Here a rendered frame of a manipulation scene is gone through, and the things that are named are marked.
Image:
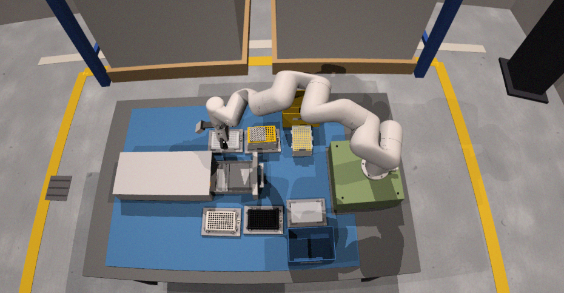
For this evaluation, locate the blue bench mat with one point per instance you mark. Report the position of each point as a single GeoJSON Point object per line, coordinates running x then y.
{"type": "Point", "coordinates": [167, 234]}

